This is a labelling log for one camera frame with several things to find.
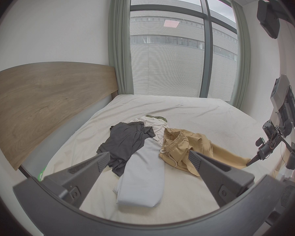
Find green garment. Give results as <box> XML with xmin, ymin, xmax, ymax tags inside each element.
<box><xmin>146</xmin><ymin>115</ymin><xmax>167</xmax><ymax>122</ymax></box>

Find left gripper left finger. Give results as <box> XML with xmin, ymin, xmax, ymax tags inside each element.
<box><xmin>43</xmin><ymin>151</ymin><xmax>110</xmax><ymax>208</ymax></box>

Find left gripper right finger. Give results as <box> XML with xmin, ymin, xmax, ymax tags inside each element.
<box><xmin>188</xmin><ymin>150</ymin><xmax>255</xmax><ymax>208</ymax></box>

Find white garment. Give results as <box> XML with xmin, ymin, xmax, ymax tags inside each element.
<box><xmin>130</xmin><ymin>116</ymin><xmax>169</xmax><ymax>147</ymax></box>

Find tan shorts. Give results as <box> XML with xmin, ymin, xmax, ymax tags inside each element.
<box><xmin>158</xmin><ymin>128</ymin><xmax>251</xmax><ymax>177</ymax></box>

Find pale grey garment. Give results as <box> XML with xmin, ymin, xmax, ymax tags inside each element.
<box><xmin>112</xmin><ymin>137</ymin><xmax>166</xmax><ymax>208</ymax></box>

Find black garment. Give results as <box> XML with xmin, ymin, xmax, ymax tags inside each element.
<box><xmin>96</xmin><ymin>122</ymin><xmax>156</xmax><ymax>177</ymax></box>

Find green printed packet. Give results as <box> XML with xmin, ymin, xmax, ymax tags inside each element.
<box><xmin>37</xmin><ymin>167</ymin><xmax>49</xmax><ymax>181</ymax></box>

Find bed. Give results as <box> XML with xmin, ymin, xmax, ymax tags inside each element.
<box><xmin>0</xmin><ymin>62</ymin><xmax>282</xmax><ymax>227</ymax></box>

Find window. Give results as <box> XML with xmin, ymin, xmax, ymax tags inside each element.
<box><xmin>130</xmin><ymin>0</ymin><xmax>237</xmax><ymax>102</ymax></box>

